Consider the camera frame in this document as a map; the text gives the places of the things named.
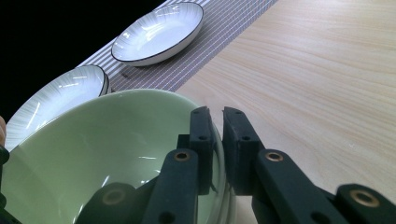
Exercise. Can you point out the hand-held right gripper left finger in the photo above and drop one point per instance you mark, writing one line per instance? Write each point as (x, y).
(186, 174)

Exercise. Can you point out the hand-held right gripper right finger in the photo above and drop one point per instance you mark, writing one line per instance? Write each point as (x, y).
(246, 161)

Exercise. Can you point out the green ceramic bowl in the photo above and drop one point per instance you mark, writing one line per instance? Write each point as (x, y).
(93, 140)
(231, 211)

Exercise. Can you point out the white plate black rim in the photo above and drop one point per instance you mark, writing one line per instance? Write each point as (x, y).
(155, 34)
(108, 85)
(56, 96)

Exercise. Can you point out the grey striped placemat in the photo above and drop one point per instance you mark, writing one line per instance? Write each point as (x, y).
(202, 53)

